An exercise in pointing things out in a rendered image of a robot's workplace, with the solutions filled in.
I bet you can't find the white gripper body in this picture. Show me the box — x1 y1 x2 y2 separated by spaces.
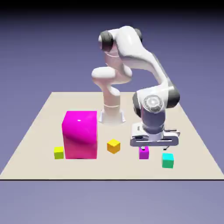
129 131 181 148

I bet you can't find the small purple cube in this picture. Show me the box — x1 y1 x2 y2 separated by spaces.
138 146 150 160

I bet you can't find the small cyan cube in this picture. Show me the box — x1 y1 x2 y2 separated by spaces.
161 152 175 169

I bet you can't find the small orange cube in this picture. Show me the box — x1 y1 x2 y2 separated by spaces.
106 139 121 155

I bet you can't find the small yellow-green cube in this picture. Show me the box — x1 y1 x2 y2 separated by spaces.
53 146 65 160

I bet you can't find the large magenta box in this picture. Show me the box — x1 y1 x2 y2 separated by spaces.
61 110 98 160

